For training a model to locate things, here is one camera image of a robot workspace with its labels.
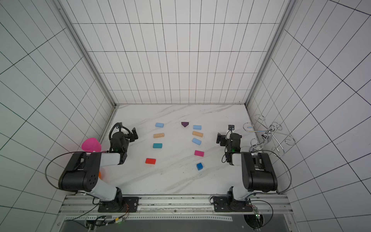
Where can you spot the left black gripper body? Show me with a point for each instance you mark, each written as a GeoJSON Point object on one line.
{"type": "Point", "coordinates": [129, 136]}

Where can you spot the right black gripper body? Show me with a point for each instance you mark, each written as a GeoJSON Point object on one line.
{"type": "Point", "coordinates": [221, 139]}

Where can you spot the light blue block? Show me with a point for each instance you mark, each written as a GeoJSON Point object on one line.
{"type": "Point", "coordinates": [196, 141]}
{"type": "Point", "coordinates": [197, 127]}
{"type": "Point", "coordinates": [160, 125]}

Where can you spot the tan wooden block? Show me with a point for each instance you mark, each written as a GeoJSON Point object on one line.
{"type": "Point", "coordinates": [158, 135]}
{"type": "Point", "coordinates": [199, 134]}

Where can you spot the teal block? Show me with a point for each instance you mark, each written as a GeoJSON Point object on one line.
{"type": "Point", "coordinates": [157, 145]}

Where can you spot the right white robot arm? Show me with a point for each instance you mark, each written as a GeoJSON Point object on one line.
{"type": "Point", "coordinates": [257, 175]}

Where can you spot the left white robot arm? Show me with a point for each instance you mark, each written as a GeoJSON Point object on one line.
{"type": "Point", "coordinates": [82, 172]}

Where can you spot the pink plastic goblet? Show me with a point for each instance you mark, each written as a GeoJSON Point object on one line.
{"type": "Point", "coordinates": [91, 145]}

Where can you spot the magenta block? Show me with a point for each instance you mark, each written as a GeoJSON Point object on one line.
{"type": "Point", "coordinates": [199, 153]}

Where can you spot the red block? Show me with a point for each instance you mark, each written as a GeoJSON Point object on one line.
{"type": "Point", "coordinates": [150, 161]}

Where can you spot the dark blue cube block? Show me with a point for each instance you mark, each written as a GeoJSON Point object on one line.
{"type": "Point", "coordinates": [199, 166]}

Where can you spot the chrome wire cup rack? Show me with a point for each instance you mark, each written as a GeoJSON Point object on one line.
{"type": "Point", "coordinates": [267, 134]}

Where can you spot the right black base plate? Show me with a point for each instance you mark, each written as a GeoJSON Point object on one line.
{"type": "Point", "coordinates": [226, 205]}

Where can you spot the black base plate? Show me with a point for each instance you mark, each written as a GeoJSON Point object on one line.
{"type": "Point", "coordinates": [121, 205]}
{"type": "Point", "coordinates": [226, 205]}

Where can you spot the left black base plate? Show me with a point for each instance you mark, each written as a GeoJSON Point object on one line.
{"type": "Point", "coordinates": [121, 205]}

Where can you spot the aluminium mounting rail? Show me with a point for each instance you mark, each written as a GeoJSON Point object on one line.
{"type": "Point", "coordinates": [201, 205]}

